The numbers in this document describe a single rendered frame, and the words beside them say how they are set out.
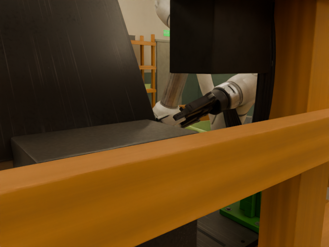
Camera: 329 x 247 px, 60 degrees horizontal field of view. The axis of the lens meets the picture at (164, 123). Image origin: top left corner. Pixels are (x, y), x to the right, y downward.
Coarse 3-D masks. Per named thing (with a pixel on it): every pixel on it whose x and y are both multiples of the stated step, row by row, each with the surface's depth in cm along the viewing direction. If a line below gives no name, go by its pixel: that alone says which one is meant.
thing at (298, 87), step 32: (288, 0) 57; (320, 0) 53; (288, 32) 57; (320, 32) 55; (288, 64) 58; (320, 64) 57; (288, 96) 59; (320, 96) 59; (288, 192) 62; (320, 192) 66; (288, 224) 62; (320, 224) 69
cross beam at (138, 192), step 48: (144, 144) 32; (192, 144) 32; (240, 144) 36; (288, 144) 44; (0, 192) 20; (48, 192) 22; (96, 192) 25; (144, 192) 28; (192, 192) 32; (240, 192) 38; (0, 240) 21; (48, 240) 23; (96, 240) 25; (144, 240) 29
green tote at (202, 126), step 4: (192, 124) 216; (196, 124) 218; (200, 124) 219; (204, 124) 221; (208, 124) 223; (188, 128) 203; (192, 128) 197; (196, 128) 193; (200, 128) 220; (204, 128) 222; (208, 128) 223; (200, 132) 190
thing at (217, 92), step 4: (208, 92) 88; (212, 92) 87; (216, 92) 87; (220, 92) 87; (216, 96) 85; (220, 96) 86; (224, 96) 86; (216, 100) 85; (220, 100) 85; (224, 100) 86; (208, 104) 84; (212, 104) 85; (216, 104) 86; (220, 104) 85; (224, 104) 86; (212, 108) 88; (216, 108) 87; (220, 108) 86; (224, 108) 87; (200, 112) 85; (204, 112) 87; (212, 112) 89; (216, 112) 88; (220, 112) 87
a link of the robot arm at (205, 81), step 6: (168, 18) 120; (168, 24) 121; (198, 78) 114; (204, 78) 112; (210, 78) 113; (204, 84) 112; (210, 84) 112; (204, 90) 113; (210, 90) 112; (210, 114) 108; (222, 114) 101; (246, 114) 101; (210, 120) 109; (216, 120) 104; (222, 120) 102; (240, 120) 101; (216, 126) 106; (222, 126) 103
